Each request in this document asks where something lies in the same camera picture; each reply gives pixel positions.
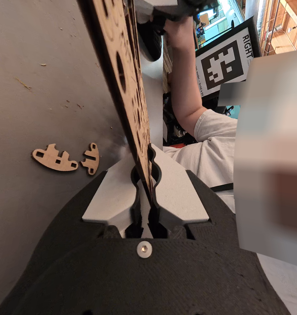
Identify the black and white marker sign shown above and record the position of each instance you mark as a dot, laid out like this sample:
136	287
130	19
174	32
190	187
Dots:
224	64

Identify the person's right hand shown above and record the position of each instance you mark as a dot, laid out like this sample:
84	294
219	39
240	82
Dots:
179	32

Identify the laser-cut wooden parts sheet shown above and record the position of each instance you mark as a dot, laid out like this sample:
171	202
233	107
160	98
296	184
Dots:
114	49

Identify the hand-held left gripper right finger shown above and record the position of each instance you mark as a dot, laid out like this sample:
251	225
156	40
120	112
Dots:
180	194

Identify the oval wooden part with slots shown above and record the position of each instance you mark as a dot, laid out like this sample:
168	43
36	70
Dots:
52	160

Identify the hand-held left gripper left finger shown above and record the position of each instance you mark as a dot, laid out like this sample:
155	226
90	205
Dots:
109	196

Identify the person's right forearm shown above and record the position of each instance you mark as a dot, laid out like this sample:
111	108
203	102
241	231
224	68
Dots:
185	103

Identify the small wooden part with slots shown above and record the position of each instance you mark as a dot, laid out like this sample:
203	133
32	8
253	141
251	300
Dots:
91	160

